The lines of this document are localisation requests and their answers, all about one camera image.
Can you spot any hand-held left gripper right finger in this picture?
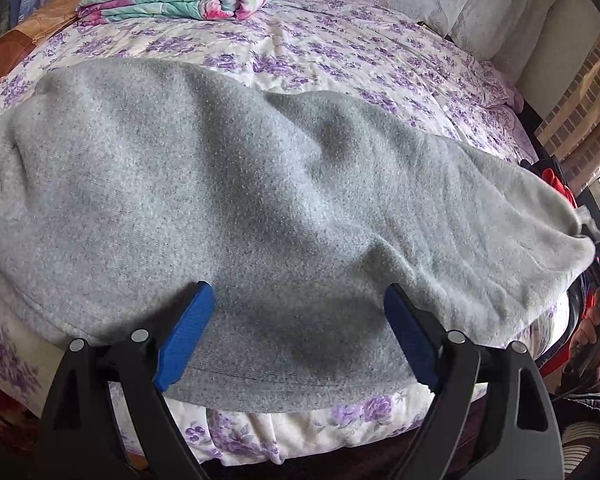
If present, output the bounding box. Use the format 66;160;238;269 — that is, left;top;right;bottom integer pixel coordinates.
383;284;565;480

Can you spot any red and dark clothing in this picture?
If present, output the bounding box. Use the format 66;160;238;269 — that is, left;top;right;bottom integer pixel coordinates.
520;157;579;209

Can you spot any orange brown patchwork blanket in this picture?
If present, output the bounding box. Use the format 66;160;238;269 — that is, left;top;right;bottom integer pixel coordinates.
0;0;112;93

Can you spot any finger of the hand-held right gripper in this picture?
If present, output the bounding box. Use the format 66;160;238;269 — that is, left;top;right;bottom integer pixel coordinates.
574;204;600;247

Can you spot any grey sweatshirt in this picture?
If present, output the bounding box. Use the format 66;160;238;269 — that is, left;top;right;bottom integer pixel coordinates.
0;57;596;411

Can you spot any purple floral bed sheet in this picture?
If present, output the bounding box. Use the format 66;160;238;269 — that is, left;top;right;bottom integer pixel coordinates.
0;0;571;467

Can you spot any red patterned cloth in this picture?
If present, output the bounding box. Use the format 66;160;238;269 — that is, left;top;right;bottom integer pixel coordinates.
0;372;43;453

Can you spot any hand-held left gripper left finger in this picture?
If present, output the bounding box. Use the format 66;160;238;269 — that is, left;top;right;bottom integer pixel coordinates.
37;281;216;480

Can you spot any striped clothing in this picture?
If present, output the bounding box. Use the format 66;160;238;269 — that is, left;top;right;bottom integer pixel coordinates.
559;417;600;480

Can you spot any person's right hand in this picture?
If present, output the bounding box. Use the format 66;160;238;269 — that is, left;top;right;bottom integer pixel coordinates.
571;312;600;381

